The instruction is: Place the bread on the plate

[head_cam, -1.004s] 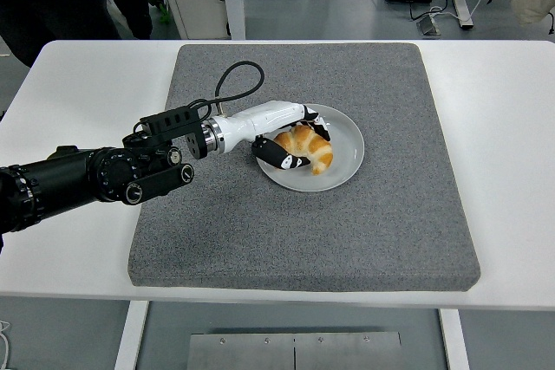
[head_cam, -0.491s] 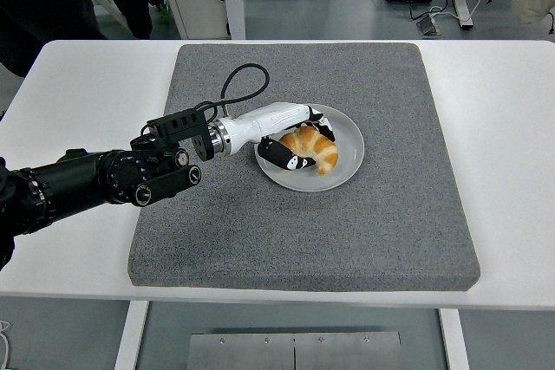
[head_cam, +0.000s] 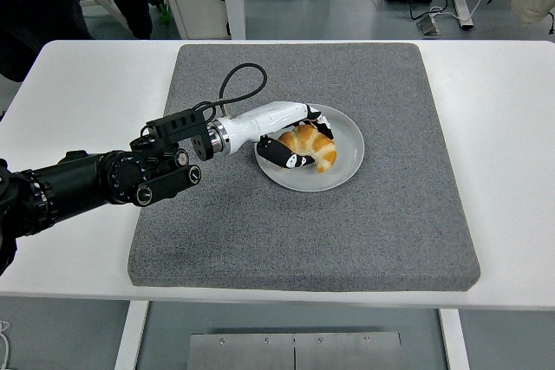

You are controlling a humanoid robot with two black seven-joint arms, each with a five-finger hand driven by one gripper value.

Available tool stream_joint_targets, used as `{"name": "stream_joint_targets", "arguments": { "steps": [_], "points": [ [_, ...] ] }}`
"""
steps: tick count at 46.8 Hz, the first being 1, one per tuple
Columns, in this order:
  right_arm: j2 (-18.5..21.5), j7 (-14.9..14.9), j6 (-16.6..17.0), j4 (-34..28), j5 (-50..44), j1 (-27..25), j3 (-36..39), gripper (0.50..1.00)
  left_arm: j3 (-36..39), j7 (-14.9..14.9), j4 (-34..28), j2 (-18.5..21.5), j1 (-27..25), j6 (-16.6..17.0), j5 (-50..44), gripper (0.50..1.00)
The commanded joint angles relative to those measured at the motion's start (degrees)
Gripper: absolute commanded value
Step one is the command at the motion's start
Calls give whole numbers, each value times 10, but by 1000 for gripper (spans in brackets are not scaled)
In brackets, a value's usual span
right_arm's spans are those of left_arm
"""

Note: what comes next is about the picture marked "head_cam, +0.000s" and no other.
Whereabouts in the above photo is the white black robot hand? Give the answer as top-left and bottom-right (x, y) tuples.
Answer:
(223, 101), (336, 171)

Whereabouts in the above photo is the golden croissant bread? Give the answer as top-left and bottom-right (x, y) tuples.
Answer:
(277, 124), (338, 174)

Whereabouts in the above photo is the round grey plate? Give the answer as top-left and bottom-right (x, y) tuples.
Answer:
(253, 103), (366, 193)

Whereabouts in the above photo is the grey metal plate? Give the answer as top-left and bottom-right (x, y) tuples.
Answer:
(188, 330), (403, 370)

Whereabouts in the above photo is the grey speckled mat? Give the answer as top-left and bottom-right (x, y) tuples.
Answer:
(127, 42), (481, 293)

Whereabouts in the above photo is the small grey pedal box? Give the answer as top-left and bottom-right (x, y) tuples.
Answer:
(416, 16), (443, 37)

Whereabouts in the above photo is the white table leg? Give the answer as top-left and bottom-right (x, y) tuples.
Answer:
(113, 300), (150, 370)
(437, 308), (472, 370)

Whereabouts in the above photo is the person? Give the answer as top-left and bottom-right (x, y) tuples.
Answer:
(0, 0), (93, 83)

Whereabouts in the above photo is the white floor cable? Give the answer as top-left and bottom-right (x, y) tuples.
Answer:
(428, 0), (500, 23)

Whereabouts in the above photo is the thin white cable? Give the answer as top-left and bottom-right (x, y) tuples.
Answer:
(0, 321), (11, 369)

